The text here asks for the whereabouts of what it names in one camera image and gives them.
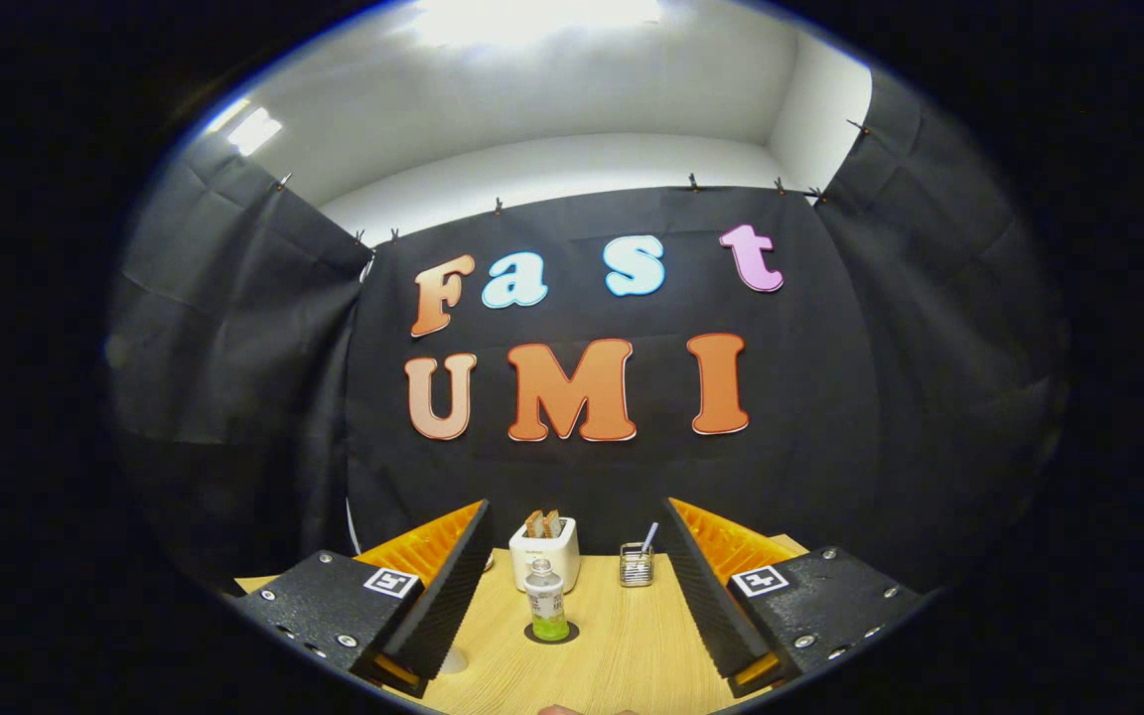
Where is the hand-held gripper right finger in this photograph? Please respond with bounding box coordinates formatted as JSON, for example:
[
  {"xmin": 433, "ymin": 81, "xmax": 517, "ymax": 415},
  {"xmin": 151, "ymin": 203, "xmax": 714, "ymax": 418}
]
[{"xmin": 659, "ymin": 497, "xmax": 929, "ymax": 698}]

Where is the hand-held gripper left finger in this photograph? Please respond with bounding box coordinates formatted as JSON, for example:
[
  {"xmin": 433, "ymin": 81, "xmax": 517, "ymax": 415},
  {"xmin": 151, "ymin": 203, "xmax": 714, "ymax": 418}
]
[{"xmin": 234, "ymin": 500, "xmax": 496, "ymax": 699}]

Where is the clear juice bottle white label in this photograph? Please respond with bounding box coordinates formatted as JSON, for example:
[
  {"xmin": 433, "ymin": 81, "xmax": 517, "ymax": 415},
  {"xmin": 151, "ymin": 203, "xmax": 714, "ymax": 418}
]
[{"xmin": 524, "ymin": 558, "xmax": 570, "ymax": 642}]

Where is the wooden table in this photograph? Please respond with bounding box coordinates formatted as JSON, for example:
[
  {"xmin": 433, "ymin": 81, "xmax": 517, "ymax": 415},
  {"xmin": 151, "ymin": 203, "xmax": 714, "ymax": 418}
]
[{"xmin": 234, "ymin": 533, "xmax": 811, "ymax": 715}]

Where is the cream toaster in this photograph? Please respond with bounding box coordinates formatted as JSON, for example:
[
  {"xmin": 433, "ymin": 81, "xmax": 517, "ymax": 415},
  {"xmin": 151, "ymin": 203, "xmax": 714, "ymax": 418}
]
[{"xmin": 508, "ymin": 516, "xmax": 582, "ymax": 595}]

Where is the black backdrop cloth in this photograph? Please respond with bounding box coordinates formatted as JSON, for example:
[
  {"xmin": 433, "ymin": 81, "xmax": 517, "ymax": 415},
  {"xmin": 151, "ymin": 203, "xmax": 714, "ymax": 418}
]
[{"xmin": 105, "ymin": 68, "xmax": 1070, "ymax": 597}]

